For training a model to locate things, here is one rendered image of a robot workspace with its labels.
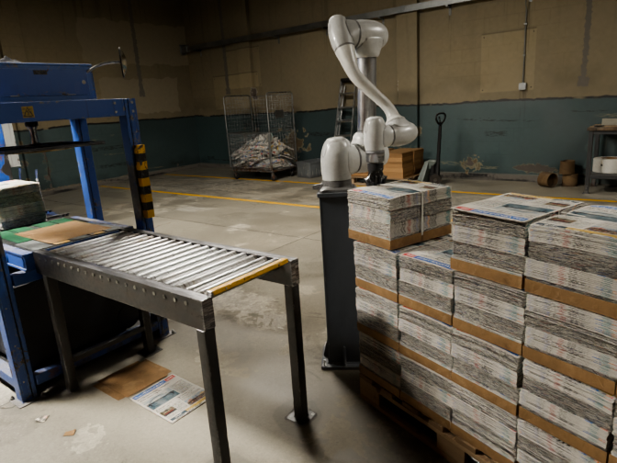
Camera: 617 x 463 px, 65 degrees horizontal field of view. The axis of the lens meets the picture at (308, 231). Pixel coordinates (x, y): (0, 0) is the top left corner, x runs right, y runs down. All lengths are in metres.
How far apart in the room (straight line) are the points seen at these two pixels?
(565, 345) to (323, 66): 9.08
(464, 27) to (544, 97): 1.75
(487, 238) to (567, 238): 0.28
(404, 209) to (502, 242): 0.53
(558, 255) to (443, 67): 7.63
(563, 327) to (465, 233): 0.43
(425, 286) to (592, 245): 0.69
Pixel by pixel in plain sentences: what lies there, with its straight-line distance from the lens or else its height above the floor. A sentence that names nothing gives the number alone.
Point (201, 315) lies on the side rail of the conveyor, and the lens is 1.81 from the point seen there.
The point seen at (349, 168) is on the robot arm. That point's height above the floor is 1.12.
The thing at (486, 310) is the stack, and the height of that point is 0.72.
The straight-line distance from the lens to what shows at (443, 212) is 2.27.
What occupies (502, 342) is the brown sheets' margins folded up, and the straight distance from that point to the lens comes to 1.82.
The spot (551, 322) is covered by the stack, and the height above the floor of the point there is 0.76.
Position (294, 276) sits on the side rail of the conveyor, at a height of 0.72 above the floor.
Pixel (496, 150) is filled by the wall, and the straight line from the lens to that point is 8.79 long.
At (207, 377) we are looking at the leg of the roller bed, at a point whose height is 0.49.
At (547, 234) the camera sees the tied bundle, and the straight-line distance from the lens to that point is 1.61.
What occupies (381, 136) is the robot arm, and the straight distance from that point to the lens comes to 2.30.
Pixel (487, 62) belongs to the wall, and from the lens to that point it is 8.82.
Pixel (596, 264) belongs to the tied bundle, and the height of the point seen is 0.98.
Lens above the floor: 1.46
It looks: 15 degrees down
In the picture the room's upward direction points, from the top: 4 degrees counter-clockwise
